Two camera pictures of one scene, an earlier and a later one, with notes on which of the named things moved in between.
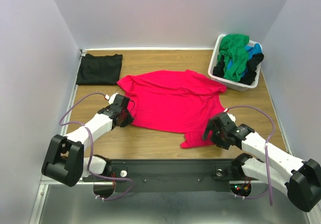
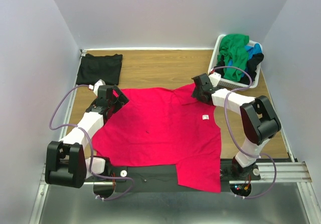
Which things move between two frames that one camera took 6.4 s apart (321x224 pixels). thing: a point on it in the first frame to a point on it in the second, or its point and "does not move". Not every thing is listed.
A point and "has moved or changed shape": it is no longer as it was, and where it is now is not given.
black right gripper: x=215 y=132 to x=198 y=86
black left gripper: x=129 y=120 to x=121 y=100
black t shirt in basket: x=253 y=62 does not move
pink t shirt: x=176 y=101 has moved or changed shape
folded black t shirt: x=100 y=70 does not move
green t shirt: x=233 y=50 does not move
